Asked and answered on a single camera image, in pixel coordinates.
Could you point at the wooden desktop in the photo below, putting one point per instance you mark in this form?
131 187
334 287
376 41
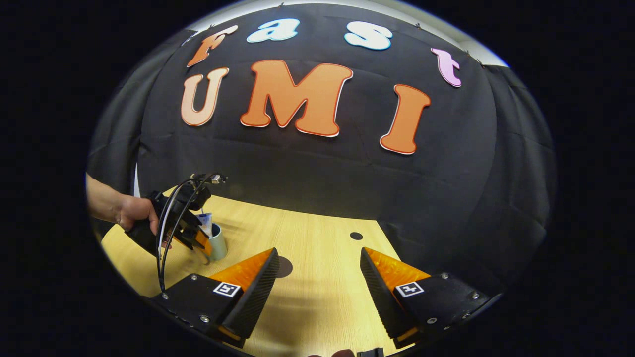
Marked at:
322 258

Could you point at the black backdrop cloth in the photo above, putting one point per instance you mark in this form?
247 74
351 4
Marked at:
322 173

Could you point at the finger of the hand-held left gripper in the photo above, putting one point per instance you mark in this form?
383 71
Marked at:
203 243

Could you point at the dark round coaster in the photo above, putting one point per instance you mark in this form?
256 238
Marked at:
284 267

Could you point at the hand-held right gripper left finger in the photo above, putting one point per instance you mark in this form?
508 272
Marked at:
253 292

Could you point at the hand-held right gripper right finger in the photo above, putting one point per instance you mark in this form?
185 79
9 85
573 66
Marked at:
382 297

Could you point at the white toothpaste tube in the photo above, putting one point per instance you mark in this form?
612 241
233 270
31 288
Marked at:
206 223

